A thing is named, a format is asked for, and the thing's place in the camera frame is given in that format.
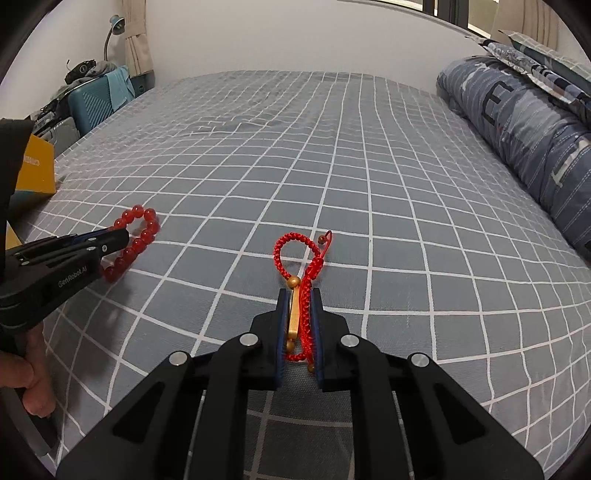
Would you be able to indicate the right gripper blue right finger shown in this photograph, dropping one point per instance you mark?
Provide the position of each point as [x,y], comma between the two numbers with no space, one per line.
[317,313]

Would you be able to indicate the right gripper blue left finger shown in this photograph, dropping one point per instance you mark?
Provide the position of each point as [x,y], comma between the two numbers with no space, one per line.
[281,319]

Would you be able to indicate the red cord bracelet gold tube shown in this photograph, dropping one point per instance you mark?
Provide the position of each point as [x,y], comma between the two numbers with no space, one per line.
[300,343]

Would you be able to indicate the person's left hand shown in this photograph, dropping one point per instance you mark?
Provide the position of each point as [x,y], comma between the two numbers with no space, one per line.
[30,372]

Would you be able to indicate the yellow box lid flap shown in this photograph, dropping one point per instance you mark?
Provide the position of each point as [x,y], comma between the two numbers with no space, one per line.
[37,172]

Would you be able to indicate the grey checked bed sheet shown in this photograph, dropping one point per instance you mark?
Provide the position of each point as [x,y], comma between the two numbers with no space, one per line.
[437,248]

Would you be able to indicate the teal suitcase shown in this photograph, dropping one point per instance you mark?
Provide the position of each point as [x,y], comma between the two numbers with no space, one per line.
[94,101]

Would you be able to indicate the dark clothes pile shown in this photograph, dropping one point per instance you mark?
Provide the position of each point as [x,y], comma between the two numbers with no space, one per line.
[89,69]

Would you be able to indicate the beige left curtain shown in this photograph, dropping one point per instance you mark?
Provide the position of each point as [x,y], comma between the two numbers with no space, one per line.
[137,53]

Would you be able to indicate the beige curtain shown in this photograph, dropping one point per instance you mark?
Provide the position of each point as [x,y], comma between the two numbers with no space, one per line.
[533,18]
[137,53]

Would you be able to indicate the teal desk lamp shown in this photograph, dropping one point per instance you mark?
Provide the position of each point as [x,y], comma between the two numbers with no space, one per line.
[116,28]

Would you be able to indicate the folded blue patterned duvet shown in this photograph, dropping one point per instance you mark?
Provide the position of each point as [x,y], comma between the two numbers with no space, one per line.
[545,145]

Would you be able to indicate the grey checked pillow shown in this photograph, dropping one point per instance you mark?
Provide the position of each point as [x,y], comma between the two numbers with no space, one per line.
[564,79]

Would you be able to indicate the dark framed window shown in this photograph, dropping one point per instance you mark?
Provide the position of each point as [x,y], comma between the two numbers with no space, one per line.
[477,16]

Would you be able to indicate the beige right curtain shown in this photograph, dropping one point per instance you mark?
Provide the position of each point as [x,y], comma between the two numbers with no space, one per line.
[533,18]

